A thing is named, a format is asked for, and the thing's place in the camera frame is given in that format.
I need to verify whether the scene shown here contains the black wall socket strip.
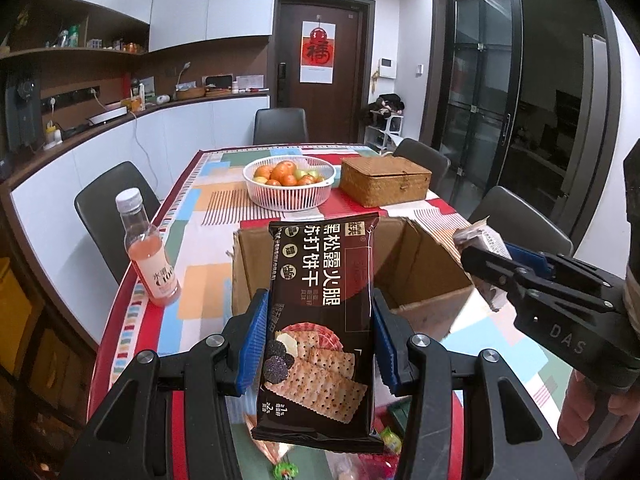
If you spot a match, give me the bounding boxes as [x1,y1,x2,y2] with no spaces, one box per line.
[40,85,101,111]

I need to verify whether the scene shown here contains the black bag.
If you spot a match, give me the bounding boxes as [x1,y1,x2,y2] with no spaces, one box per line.
[368,94,405,117]

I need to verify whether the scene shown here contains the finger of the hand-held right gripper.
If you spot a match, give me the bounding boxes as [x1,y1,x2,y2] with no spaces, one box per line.
[460,245,539,307]
[504,242,602,287]

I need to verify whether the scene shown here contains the black countertop appliance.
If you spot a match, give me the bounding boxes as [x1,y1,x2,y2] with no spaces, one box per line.
[5,67,42,151]

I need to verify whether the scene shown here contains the white power cable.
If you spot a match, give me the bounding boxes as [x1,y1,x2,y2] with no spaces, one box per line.
[89,89,162,196]

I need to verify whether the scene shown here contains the pink drink bottle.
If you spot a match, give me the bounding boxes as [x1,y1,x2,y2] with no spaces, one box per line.
[115,187,182,309]

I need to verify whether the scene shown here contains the red and white door poster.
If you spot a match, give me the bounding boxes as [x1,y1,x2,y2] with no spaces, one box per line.
[300,21,337,84]

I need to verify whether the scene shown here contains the black framed glass door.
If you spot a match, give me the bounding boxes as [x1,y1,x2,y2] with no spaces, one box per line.
[432,0,621,241]

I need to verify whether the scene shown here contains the yellow green snack packet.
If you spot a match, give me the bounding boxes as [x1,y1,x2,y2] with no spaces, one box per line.
[377,425,403,454]

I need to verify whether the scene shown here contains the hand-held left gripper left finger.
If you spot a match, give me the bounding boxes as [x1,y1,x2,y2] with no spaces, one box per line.
[60,289,271,480]

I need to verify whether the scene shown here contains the yellow storage bin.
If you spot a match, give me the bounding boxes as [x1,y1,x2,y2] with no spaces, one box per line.
[30,330,87,411]
[0,257,32,376]

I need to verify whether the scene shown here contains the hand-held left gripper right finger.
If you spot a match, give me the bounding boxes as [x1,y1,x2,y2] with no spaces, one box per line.
[371,290,576,480]

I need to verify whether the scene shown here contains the dark grey dining chair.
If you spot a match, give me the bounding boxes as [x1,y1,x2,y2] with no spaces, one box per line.
[74,161,162,286]
[392,138,451,193]
[467,186,574,258]
[252,108,309,146]

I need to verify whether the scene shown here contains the woven rattan lidded box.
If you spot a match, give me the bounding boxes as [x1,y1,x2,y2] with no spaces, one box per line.
[340,156,433,208]

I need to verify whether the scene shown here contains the colourful patchwork tablecloth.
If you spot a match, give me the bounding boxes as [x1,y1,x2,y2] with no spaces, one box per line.
[87,144,581,480]

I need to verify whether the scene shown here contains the cardboard box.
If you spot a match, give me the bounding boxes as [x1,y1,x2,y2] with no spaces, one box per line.
[231,214,476,345]

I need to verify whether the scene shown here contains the dark brown cracker packet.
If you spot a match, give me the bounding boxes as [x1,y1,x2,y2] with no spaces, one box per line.
[251,211,385,455]

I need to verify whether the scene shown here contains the pile of orange green fruit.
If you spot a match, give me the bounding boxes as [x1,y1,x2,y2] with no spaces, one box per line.
[252,159,323,188]

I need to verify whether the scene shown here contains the white flat countertop appliance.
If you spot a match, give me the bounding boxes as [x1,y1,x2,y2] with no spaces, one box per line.
[86,106,128,126]

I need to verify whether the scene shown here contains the white plastic fruit basket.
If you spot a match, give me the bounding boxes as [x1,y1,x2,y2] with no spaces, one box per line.
[243,156,337,211]

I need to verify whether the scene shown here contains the white shoe rack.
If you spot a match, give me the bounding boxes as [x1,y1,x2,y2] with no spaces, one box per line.
[364,112,405,154]

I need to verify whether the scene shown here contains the dark brown door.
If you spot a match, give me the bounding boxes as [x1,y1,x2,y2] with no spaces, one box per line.
[275,0,376,144]

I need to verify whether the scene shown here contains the grey snack packet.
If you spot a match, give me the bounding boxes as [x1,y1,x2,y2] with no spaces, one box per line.
[452,217,516,312]

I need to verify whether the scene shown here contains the person's right hand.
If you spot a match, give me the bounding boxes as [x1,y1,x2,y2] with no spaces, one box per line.
[557,367,637,457]

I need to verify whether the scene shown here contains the white wall cabinets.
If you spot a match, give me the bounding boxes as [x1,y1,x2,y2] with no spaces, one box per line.
[37,0,278,53]

